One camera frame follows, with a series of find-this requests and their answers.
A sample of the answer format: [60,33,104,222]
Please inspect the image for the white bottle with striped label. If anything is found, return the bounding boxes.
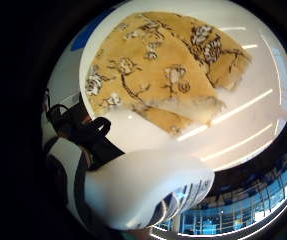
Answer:
[82,146,216,232]

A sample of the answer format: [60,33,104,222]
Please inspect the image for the yellow floral cloth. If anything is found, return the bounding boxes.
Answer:
[84,11,253,136]

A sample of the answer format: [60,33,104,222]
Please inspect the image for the blue board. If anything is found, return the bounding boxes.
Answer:
[70,7,117,52]

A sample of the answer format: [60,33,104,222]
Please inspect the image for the blue glass windows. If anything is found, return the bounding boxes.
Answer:
[156,133,287,236]

